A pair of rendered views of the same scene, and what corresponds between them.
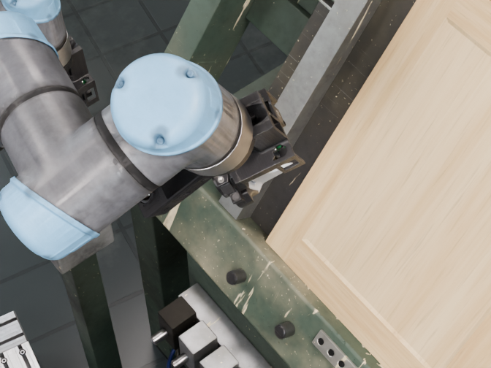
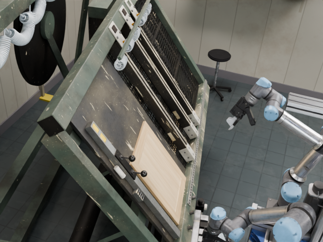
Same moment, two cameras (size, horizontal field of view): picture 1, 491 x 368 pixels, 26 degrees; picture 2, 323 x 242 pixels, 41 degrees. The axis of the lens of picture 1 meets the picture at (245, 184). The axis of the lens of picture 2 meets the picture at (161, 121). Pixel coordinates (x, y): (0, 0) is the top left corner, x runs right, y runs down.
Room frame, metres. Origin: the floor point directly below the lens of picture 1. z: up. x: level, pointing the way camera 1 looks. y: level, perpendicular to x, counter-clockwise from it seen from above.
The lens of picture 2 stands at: (2.35, 1.11, 3.07)
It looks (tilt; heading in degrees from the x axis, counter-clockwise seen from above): 37 degrees down; 225
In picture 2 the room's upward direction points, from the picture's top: 5 degrees clockwise
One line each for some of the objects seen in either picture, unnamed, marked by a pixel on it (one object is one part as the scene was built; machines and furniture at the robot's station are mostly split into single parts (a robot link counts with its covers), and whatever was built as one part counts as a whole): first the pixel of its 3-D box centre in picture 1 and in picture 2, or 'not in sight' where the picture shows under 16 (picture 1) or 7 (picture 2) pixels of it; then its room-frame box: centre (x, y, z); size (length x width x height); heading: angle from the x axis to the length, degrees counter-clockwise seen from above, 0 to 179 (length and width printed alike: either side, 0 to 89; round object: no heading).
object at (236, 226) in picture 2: not in sight; (234, 228); (1.03, 0.40, 1.34); 0.11 x 0.11 x 0.08; 2
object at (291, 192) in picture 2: not in sight; (290, 195); (0.47, 0.40, 1.20); 0.13 x 0.12 x 0.14; 28
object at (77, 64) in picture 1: (58, 79); (210, 236); (1.06, 0.29, 1.19); 0.09 x 0.08 x 0.12; 128
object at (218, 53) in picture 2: not in sight; (216, 72); (-1.56, -1.82, 0.28); 0.48 x 0.45 x 0.57; 125
